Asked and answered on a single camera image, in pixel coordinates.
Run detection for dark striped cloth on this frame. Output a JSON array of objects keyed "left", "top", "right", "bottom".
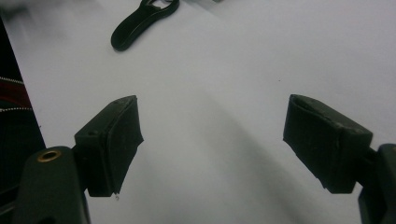
[{"left": 0, "top": 18, "right": 47, "bottom": 200}]

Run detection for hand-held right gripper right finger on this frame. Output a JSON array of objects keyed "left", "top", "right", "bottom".
[{"left": 282, "top": 93, "right": 378, "bottom": 194}]

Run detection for black bottle opener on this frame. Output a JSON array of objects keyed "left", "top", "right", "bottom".
[{"left": 110, "top": 0, "right": 180, "bottom": 52}]

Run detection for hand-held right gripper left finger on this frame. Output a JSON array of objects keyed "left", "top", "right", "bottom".
[{"left": 72, "top": 94, "right": 145, "bottom": 198}]

